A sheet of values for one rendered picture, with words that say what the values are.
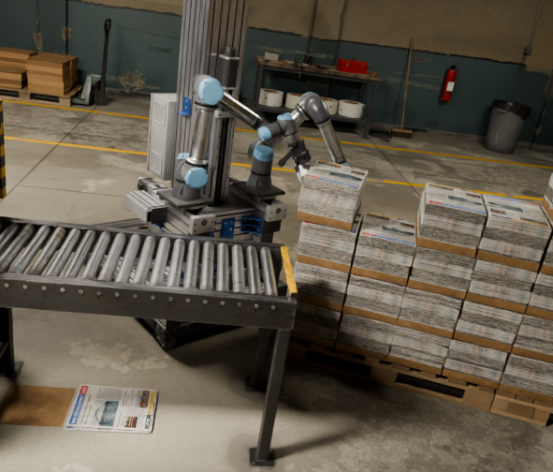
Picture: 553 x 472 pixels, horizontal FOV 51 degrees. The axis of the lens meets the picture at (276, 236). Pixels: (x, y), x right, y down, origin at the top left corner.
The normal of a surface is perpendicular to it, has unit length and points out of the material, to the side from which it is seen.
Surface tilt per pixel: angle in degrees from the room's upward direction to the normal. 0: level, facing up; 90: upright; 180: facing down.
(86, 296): 90
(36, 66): 91
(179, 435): 0
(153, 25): 90
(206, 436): 0
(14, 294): 90
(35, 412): 0
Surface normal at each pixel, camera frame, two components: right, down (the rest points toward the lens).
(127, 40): 0.08, 0.40
